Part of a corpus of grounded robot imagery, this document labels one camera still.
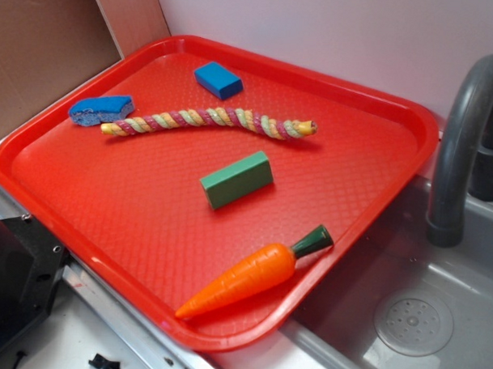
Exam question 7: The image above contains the green rectangular block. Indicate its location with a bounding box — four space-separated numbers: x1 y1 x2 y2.
201 151 274 210

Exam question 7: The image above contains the red plastic tray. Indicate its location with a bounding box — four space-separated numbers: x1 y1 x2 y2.
0 36 439 352

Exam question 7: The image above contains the orange toy carrot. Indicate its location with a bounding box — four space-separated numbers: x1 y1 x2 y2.
175 225 334 320

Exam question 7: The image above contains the blue rectangular block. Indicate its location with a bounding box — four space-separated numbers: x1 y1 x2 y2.
193 61 244 100

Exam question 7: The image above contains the blue sponge piece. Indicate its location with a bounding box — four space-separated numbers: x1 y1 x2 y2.
68 95 135 127

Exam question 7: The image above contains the grey toy sink basin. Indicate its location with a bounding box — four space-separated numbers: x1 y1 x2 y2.
283 177 493 369

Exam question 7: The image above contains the grey toy faucet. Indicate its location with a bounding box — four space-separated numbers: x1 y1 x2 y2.
426 54 493 248

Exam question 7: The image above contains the black tape scrap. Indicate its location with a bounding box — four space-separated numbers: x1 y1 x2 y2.
88 354 121 369

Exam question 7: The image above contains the brown cardboard panel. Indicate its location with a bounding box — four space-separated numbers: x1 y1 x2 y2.
0 0 170 140

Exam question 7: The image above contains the multicolored twisted rope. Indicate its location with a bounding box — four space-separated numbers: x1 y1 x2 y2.
99 103 320 145

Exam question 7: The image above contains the black metal bracket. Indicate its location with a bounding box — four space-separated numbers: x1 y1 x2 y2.
0 216 67 353

